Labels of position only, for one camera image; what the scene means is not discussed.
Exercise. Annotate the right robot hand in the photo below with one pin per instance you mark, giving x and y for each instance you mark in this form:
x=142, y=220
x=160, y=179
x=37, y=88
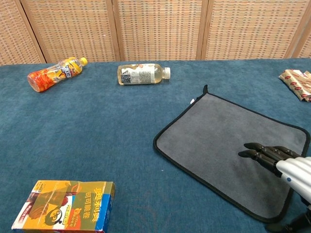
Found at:
x=294, y=167

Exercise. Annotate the grey microfibre cloth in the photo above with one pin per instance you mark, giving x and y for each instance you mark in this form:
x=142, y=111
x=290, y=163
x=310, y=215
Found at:
x=206, y=136

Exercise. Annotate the beige red-print snack wrapper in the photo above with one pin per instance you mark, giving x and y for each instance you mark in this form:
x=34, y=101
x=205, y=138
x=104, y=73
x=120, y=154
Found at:
x=296, y=82

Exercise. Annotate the pale tea bottle white cap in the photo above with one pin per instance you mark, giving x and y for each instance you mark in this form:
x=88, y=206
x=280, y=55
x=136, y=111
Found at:
x=141, y=74

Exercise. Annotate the woven folding screen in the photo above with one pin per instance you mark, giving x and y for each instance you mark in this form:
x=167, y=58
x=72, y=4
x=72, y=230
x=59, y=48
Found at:
x=158, y=29

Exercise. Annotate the blue table cloth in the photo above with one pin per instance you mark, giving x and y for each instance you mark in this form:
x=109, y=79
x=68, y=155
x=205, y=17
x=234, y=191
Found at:
x=97, y=133

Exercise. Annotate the yellow snack box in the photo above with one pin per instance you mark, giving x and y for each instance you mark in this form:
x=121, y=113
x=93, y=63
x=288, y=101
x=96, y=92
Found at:
x=63, y=208

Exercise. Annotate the orange drink bottle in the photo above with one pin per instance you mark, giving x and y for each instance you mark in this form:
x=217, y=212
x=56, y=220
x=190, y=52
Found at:
x=53, y=75

